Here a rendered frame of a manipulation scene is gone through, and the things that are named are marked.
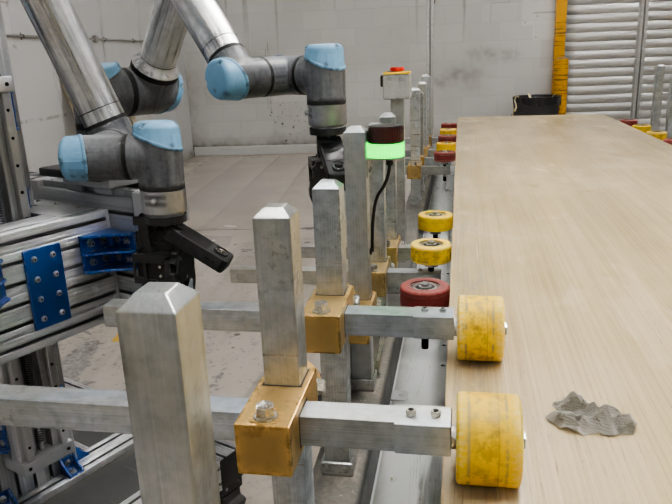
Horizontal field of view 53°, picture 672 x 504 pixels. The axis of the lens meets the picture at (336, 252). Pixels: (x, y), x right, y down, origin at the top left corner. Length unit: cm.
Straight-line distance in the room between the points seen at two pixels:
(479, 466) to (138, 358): 32
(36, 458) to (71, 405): 114
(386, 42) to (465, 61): 104
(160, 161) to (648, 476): 81
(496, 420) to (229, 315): 41
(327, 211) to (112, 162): 42
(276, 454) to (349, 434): 7
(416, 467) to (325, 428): 55
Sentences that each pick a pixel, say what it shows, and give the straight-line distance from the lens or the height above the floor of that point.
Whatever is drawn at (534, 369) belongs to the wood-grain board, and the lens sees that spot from 85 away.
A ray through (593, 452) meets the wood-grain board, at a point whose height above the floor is 90.
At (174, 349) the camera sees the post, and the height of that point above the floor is 112.
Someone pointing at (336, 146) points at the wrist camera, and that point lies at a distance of 129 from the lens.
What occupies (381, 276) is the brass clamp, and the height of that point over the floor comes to 85.
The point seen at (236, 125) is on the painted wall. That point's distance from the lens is 930.
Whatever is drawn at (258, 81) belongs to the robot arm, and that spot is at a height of 123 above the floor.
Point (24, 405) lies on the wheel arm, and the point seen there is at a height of 96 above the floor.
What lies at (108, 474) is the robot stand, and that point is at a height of 21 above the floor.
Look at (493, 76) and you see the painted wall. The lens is 912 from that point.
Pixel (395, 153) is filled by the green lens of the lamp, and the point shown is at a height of 112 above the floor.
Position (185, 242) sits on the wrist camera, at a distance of 114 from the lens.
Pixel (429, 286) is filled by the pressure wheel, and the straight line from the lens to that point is 110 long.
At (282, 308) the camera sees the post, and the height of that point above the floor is 105.
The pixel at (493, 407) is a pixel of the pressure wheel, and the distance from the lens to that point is 60.
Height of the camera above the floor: 127
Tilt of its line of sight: 16 degrees down
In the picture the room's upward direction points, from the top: 2 degrees counter-clockwise
